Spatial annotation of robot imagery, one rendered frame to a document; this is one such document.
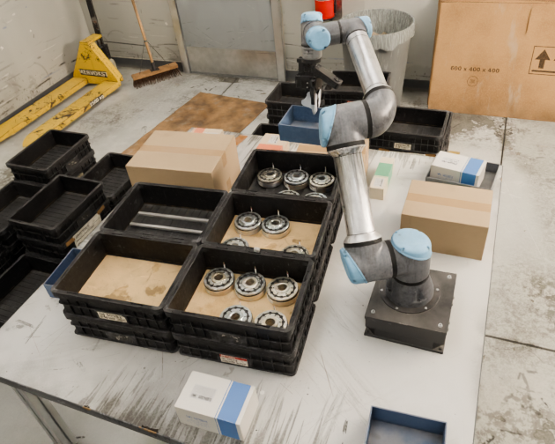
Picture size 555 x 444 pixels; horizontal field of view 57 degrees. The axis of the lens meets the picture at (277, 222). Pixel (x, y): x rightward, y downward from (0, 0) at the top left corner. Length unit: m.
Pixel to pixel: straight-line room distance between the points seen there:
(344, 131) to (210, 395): 0.84
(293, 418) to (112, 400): 0.56
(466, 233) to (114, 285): 1.24
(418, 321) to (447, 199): 0.55
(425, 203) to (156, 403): 1.16
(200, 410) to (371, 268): 0.63
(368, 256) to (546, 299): 1.56
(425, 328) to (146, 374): 0.88
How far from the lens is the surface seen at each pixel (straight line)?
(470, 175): 2.28
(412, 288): 1.64
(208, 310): 1.69
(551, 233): 3.33
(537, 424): 2.50
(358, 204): 1.53
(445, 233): 1.96
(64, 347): 1.94
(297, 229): 1.91
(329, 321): 1.77
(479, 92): 4.34
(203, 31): 5.11
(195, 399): 1.55
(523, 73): 4.32
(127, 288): 1.84
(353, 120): 1.52
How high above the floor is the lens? 2.08
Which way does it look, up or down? 40 degrees down
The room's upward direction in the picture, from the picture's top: 7 degrees counter-clockwise
